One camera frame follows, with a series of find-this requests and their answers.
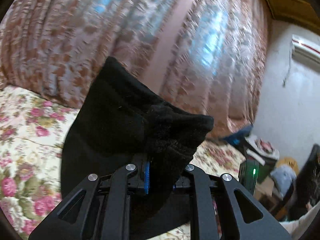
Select black pants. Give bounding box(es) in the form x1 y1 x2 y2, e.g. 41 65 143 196
61 57 214 239

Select cluttered bedside stand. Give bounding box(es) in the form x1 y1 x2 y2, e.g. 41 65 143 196
222 125 301 213

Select black chair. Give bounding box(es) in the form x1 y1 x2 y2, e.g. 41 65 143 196
289 144 319 220

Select floral bed sheet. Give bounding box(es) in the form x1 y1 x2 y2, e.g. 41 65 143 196
0 84 247 240

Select brown floral curtain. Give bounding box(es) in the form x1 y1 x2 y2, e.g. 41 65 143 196
1 0 269 138

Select white wall air conditioner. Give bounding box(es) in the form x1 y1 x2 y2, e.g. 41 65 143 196
291 35 320 66

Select wooden door frame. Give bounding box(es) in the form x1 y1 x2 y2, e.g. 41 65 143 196
266 0 319 34

